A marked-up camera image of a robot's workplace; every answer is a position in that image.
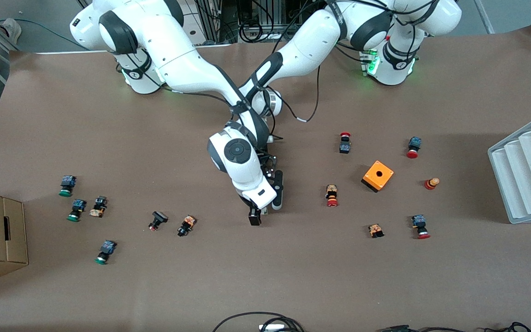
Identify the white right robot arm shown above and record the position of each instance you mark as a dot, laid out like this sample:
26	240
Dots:
178	60

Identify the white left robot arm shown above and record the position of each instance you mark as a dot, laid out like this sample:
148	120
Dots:
311	41

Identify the red button orange block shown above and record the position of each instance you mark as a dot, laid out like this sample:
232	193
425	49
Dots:
331	190

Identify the red mushroom push button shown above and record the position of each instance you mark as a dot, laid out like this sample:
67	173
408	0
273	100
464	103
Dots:
345	147
415	143
418	221

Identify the black rectangular push button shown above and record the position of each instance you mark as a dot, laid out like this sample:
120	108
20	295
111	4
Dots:
158	217

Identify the white plug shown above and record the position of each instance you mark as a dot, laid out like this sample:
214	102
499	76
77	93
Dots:
272	328

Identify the small orange contact block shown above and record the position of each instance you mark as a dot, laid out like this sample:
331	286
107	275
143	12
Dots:
375	229

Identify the green mushroom push button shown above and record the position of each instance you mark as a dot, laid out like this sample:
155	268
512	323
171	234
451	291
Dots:
79	205
68	182
108	248

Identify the red indicator orange tip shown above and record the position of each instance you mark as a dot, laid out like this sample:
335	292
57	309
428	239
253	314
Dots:
430	184

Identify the grey ridged tray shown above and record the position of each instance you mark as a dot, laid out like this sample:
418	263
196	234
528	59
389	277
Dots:
523	184

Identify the white sneaker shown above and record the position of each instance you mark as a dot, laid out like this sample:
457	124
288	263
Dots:
13	28

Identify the black selector switch orange block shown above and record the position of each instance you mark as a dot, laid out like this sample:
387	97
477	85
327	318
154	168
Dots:
99	205
187	224

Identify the orange button enclosure box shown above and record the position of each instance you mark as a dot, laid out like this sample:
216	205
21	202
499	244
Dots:
371	177

